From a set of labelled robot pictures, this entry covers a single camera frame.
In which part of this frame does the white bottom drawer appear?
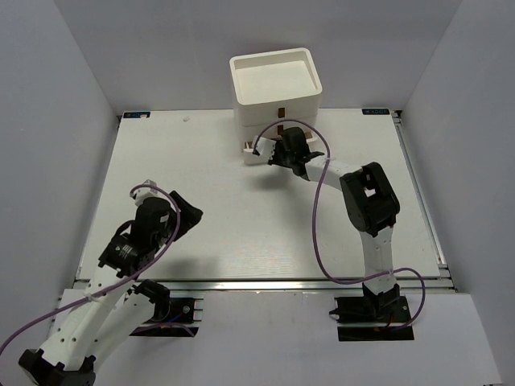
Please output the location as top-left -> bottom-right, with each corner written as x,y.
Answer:
241,132 -> 319,168

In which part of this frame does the white three-drawer cabinet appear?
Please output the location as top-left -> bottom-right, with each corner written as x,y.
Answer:
229,47 -> 323,143

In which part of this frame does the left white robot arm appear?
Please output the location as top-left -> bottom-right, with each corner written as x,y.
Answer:
19,184 -> 204,385

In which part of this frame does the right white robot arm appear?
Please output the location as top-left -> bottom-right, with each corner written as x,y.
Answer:
253,127 -> 400,304

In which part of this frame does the blue label sticker right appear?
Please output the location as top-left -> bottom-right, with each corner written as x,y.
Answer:
361,108 -> 390,116

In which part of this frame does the blue label sticker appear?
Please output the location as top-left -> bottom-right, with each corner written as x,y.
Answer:
361,108 -> 390,116
122,111 -> 150,119

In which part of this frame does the blue label sticker left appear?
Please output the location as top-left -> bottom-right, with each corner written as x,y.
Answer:
122,111 -> 150,119

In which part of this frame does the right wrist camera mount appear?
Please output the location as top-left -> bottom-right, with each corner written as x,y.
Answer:
252,137 -> 277,161

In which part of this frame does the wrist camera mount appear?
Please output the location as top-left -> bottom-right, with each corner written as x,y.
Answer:
252,137 -> 277,161
130,179 -> 159,206

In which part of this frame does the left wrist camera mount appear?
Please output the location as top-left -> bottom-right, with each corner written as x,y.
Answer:
130,179 -> 159,206

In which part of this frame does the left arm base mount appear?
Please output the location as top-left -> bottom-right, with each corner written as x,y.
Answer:
124,280 -> 204,338

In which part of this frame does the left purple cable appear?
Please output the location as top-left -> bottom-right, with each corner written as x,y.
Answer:
0,183 -> 196,361

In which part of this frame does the purple cable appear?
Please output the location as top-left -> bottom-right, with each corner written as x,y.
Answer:
251,118 -> 426,331
0,183 -> 196,361

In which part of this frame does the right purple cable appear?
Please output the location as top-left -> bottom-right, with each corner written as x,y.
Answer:
251,118 -> 426,331

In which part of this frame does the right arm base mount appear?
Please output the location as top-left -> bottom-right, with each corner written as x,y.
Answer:
329,285 -> 414,342

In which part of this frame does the aluminium rail frame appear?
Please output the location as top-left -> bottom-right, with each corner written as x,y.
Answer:
38,108 -> 458,386

